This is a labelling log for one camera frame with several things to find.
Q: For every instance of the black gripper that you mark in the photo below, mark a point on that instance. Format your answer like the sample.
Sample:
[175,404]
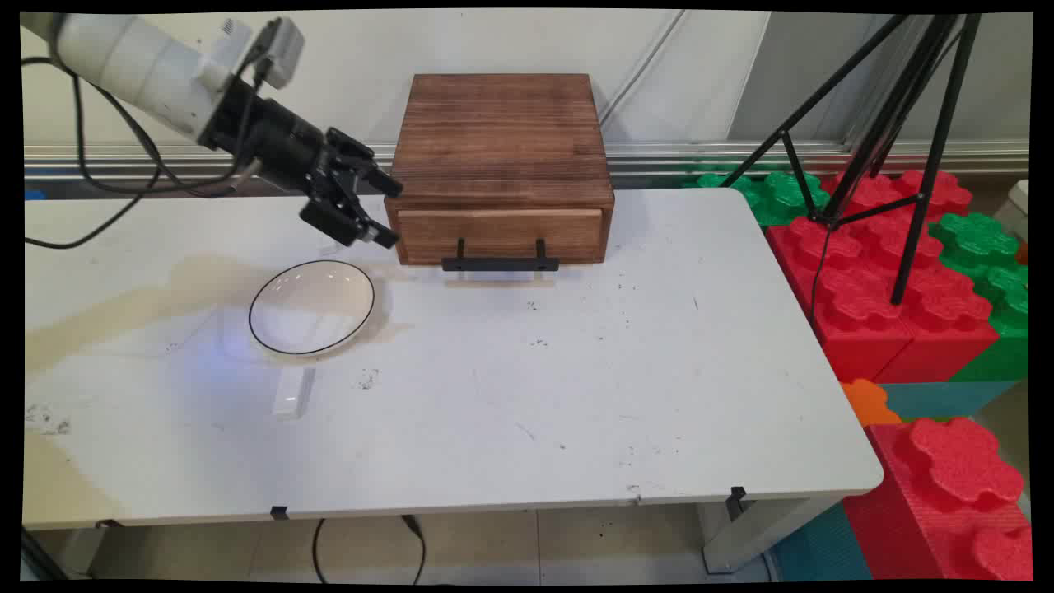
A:
[276,140]

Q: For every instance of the white plate with black rim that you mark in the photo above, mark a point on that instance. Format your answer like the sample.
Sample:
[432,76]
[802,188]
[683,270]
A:
[313,309]

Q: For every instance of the dark wooden drawer cabinet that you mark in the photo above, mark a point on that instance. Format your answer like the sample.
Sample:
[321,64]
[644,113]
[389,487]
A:
[502,140]

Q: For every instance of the small white rectangular block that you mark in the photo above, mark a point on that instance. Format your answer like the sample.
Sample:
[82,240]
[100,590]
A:
[292,395]

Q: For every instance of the black table edge clip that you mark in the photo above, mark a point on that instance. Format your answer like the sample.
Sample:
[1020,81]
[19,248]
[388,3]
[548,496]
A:
[279,512]
[735,498]

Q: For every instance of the green foam block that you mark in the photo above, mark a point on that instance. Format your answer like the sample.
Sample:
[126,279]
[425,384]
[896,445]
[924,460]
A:
[778,198]
[1000,280]

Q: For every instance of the white table leg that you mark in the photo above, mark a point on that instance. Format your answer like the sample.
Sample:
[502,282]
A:
[741,535]

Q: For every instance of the large red foam block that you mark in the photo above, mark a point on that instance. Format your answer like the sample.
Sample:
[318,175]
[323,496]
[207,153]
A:
[865,305]

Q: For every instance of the black tripod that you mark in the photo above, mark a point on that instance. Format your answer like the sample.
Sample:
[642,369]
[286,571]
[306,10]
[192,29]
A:
[893,123]

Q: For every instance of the orange foam block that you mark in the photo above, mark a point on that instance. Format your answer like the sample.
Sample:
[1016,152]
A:
[869,403]

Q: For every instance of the teal foam block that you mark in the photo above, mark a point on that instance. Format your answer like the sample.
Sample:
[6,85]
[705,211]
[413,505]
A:
[819,548]
[939,399]

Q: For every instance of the white object at edge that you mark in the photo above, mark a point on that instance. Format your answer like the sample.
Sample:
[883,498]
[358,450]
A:
[1017,206]

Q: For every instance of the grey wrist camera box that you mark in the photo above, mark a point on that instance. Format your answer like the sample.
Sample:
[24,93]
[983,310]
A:
[282,51]

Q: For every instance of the aluminium wall rail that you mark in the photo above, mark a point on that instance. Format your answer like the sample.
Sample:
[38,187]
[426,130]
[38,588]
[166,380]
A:
[700,156]

